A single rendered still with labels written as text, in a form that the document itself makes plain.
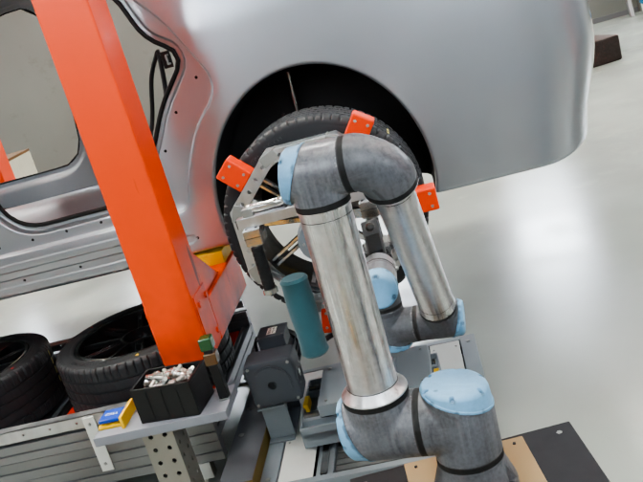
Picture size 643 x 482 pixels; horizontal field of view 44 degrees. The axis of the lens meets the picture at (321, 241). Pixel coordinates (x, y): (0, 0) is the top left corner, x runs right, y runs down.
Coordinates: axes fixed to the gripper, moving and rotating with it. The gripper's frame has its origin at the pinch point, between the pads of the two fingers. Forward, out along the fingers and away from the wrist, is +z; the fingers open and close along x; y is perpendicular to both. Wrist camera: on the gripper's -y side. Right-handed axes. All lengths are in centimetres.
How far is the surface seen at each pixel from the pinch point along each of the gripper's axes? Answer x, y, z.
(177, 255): -63, -5, 13
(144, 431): -82, 39, -10
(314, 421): -40, 67, 26
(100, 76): -66, -63, 12
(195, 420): -66, 39, -10
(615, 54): 250, 77, 717
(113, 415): -94, 35, -3
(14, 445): -145, 49, 21
